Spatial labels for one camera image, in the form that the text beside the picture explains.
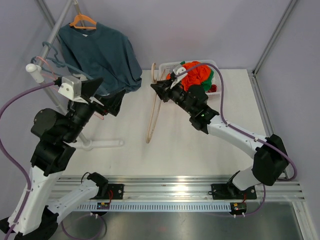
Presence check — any blue grey t shirt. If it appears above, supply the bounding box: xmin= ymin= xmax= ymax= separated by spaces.
xmin=58 ymin=23 xmax=142 ymax=96

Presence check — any white slotted cable duct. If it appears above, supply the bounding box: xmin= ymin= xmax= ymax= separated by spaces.
xmin=75 ymin=202 xmax=231 ymax=212

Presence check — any pink wire hanger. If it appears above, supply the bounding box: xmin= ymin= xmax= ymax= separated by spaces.
xmin=34 ymin=56 xmax=104 ymax=120

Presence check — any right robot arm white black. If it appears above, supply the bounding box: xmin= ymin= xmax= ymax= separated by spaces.
xmin=150 ymin=80 xmax=289 ymax=200

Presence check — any white plastic basket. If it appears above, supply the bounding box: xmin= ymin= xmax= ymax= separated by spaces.
xmin=158 ymin=60 xmax=222 ymax=96

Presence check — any orange hanger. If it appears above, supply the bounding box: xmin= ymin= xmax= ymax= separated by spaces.
xmin=69 ymin=14 xmax=97 ymax=30

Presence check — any white t shirt red print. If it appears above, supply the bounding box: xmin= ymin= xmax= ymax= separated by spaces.
xmin=207 ymin=84 xmax=218 ymax=93

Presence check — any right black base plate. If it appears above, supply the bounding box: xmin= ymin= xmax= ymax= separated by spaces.
xmin=208 ymin=183 xmax=257 ymax=201

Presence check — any orange t shirt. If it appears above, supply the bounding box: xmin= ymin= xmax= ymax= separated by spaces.
xmin=165 ymin=60 xmax=213 ymax=88

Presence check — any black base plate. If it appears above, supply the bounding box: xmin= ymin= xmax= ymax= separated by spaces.
xmin=208 ymin=183 xmax=257 ymax=201
xmin=102 ymin=183 xmax=125 ymax=200

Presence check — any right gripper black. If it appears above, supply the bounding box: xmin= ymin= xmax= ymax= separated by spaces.
xmin=151 ymin=78 xmax=196 ymax=116

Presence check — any green t shirt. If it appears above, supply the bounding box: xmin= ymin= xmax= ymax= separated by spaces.
xmin=178 ymin=60 xmax=216 ymax=92

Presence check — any aluminium mounting rail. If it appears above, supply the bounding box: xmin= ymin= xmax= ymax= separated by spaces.
xmin=49 ymin=174 xmax=306 ymax=202

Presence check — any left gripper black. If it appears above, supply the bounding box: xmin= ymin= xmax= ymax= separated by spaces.
xmin=64 ymin=77 xmax=127 ymax=142

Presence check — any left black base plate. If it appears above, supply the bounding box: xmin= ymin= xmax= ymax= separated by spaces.
xmin=102 ymin=183 xmax=125 ymax=200

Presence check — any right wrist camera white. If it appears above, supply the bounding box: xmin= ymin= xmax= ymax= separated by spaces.
xmin=170 ymin=64 xmax=188 ymax=89

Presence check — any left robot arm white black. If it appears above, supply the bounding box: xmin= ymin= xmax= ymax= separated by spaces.
xmin=0 ymin=76 xmax=126 ymax=240

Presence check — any white metal clothes rack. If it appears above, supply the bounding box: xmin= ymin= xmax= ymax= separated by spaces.
xmin=25 ymin=0 xmax=125 ymax=151

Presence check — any blue hanger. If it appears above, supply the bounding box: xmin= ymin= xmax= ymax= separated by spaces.
xmin=42 ymin=41 xmax=93 ymax=80

